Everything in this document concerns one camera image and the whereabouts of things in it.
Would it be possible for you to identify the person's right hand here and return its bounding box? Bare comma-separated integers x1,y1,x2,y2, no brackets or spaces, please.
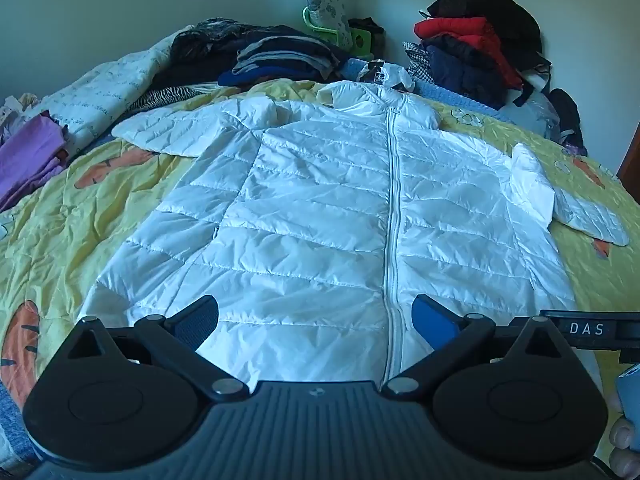
607,412,640,480

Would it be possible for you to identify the pale plastic bag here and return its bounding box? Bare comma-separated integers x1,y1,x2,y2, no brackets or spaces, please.
510,87,561,141

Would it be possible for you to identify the dark patterned clothes pile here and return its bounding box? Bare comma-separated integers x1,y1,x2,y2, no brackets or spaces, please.
150,18,311,91

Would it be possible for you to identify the black bag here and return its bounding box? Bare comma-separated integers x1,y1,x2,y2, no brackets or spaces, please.
547,88,588,153

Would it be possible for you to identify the yellow printed bedspread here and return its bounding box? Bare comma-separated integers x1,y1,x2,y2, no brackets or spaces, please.
0,80,640,466

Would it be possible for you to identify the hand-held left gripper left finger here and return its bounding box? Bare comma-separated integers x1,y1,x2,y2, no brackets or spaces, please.
65,295,251,402

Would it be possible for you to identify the black and white printed garment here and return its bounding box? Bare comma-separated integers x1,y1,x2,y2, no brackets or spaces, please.
357,59,416,93

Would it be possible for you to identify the wooden door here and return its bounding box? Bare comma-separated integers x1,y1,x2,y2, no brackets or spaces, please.
617,125,640,191

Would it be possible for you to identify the zebra striped cloth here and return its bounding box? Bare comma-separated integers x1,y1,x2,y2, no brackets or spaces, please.
125,86,206,113

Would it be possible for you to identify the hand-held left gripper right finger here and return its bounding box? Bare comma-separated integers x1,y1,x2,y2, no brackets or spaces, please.
381,294,576,395

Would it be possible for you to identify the dark cloth bundle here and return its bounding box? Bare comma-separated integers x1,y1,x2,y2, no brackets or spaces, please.
348,17,386,56

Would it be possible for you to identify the pale crumpled cloth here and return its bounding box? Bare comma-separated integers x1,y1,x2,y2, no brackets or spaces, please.
0,92,38,141

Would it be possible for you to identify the houndstooth cloth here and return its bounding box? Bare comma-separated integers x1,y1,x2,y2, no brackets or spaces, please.
402,41,436,86

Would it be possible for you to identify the navy jacket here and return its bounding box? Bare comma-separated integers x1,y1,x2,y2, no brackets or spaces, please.
425,35,511,108

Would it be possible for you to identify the white printed quilt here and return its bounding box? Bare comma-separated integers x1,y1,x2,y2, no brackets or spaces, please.
35,25,201,146

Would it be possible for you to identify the white puffer jacket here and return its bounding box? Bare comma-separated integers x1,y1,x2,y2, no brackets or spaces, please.
75,80,631,391

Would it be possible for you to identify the green plastic chair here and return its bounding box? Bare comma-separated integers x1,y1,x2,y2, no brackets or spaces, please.
302,6,373,58

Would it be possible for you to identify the light blue blanket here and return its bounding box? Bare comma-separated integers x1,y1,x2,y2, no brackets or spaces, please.
340,57,521,121

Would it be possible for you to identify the red jacket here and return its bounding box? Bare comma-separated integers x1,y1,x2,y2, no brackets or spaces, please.
414,16,523,91

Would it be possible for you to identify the purple cloth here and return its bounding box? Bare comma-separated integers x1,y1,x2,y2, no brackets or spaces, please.
0,110,68,211

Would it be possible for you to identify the floral pillow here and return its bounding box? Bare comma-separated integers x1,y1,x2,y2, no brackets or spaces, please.
305,0,353,36

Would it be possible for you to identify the stack of folded dark clothes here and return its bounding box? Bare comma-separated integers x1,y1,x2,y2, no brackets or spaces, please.
217,35,351,86

